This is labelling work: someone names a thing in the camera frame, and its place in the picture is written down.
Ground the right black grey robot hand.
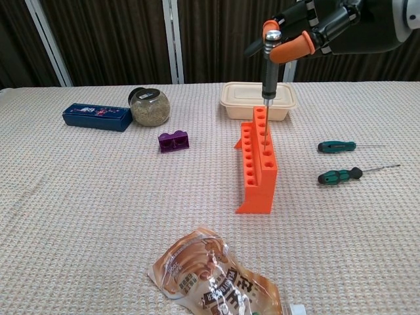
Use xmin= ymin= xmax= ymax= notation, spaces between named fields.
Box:
xmin=244 ymin=0 xmax=400 ymax=65

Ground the black steel screwdriver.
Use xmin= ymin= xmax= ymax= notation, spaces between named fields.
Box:
xmin=261 ymin=30 xmax=283 ymax=152

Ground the slim green screwdriver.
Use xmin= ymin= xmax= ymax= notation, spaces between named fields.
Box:
xmin=317 ymin=140 xmax=387 ymax=153

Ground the thick green black screwdriver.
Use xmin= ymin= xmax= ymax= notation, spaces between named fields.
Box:
xmin=317 ymin=164 xmax=402 ymax=186

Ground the orange tube rack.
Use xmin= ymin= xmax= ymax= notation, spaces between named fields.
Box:
xmin=234 ymin=106 xmax=279 ymax=215

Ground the beige lidded food container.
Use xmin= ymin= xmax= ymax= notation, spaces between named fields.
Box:
xmin=219 ymin=81 xmax=298 ymax=121

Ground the purple toy building block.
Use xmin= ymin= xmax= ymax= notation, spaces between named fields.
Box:
xmin=157 ymin=129 xmax=191 ymax=154

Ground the glass jar black lid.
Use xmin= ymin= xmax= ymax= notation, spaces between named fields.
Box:
xmin=128 ymin=87 xmax=171 ymax=127

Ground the dark blue printed box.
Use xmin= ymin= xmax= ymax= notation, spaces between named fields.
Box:
xmin=62 ymin=102 xmax=134 ymax=133

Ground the bagged bread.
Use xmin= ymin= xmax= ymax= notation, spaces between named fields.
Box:
xmin=146 ymin=224 xmax=306 ymax=315

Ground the beige woven tablecloth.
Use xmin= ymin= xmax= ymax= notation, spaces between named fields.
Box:
xmin=0 ymin=80 xmax=420 ymax=315

